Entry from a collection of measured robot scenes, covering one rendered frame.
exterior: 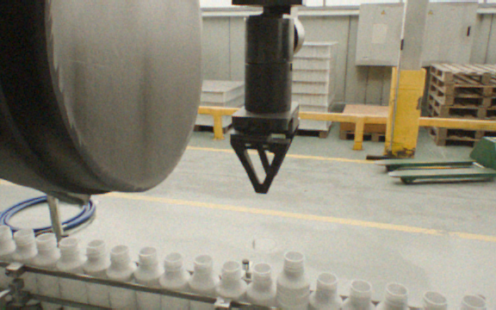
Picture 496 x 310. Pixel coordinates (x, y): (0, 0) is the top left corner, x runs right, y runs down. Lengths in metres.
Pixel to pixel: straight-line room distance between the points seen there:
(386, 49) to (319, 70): 1.71
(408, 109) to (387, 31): 2.42
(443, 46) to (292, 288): 6.85
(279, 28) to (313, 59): 5.51
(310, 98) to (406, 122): 1.52
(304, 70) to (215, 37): 2.63
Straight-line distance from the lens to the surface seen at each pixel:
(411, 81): 5.12
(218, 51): 8.10
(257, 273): 0.76
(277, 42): 0.46
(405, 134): 5.24
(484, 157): 5.21
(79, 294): 0.96
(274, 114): 0.46
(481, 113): 6.21
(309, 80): 6.00
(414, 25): 5.25
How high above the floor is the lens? 1.59
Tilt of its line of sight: 18 degrees down
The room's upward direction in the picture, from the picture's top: straight up
